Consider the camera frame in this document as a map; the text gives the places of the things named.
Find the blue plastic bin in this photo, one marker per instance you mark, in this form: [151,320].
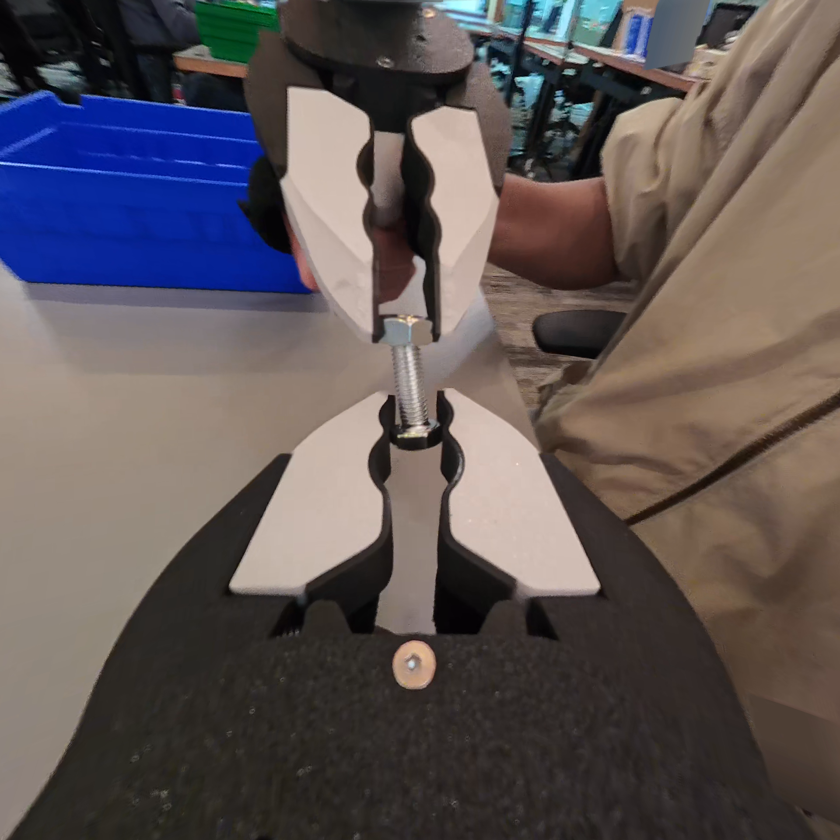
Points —
[132,198]

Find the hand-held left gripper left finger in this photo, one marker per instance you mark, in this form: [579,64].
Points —
[315,526]

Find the person's right hand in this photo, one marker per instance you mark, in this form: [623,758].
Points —
[392,250]

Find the steel hex bolt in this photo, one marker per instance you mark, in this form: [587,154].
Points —
[411,388]

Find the green crate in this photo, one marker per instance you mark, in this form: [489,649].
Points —
[237,27]

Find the steel hex nut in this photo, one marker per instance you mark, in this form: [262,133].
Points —
[407,328]

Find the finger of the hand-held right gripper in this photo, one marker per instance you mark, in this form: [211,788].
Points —
[328,198]
[457,217]

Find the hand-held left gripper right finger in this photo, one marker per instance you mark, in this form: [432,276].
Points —
[518,526]

